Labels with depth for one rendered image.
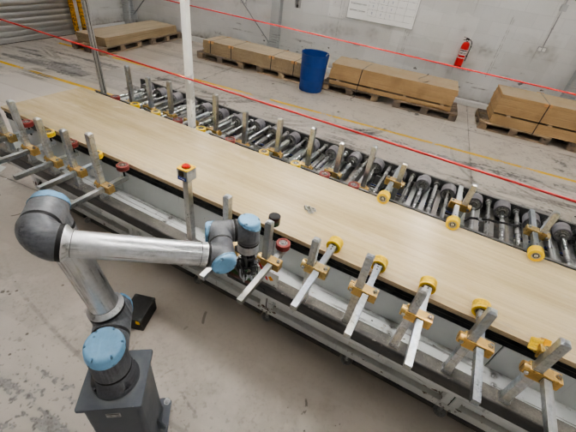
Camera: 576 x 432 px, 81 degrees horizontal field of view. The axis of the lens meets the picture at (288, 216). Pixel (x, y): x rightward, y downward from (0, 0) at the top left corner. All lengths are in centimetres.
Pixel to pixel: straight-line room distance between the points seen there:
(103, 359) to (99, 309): 20
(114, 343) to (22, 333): 139
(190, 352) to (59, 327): 90
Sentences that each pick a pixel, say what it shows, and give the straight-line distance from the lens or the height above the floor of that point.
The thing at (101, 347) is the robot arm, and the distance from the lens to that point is 156.
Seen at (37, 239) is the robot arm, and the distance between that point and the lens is 120.
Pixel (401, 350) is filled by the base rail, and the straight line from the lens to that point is 184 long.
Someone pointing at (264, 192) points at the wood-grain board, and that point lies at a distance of 220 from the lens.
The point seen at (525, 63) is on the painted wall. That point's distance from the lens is 852.
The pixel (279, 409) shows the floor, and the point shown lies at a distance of 232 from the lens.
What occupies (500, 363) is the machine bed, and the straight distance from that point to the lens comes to 209.
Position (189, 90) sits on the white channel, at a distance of 296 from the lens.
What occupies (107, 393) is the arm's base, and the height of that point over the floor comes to 65.
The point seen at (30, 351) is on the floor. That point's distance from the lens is 278.
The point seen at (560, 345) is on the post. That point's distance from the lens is 164.
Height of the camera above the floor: 214
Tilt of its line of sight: 38 degrees down
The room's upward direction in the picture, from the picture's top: 9 degrees clockwise
